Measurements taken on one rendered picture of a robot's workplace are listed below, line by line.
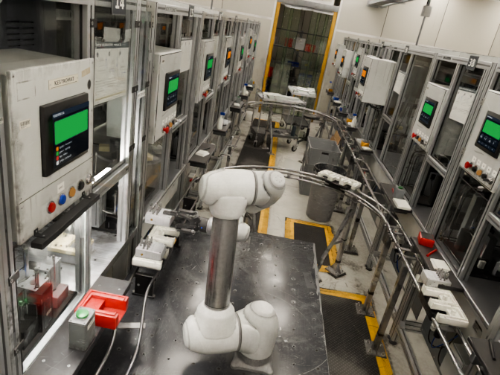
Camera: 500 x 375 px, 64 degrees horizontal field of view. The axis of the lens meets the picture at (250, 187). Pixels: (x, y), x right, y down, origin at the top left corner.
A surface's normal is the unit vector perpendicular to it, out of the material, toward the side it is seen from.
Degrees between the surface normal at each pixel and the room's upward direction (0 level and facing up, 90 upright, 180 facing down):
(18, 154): 90
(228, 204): 86
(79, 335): 90
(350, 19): 90
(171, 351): 0
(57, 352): 0
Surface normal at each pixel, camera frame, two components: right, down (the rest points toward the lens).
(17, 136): 0.98, 0.18
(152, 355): 0.16, -0.91
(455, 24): -0.10, 0.37
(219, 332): 0.33, 0.21
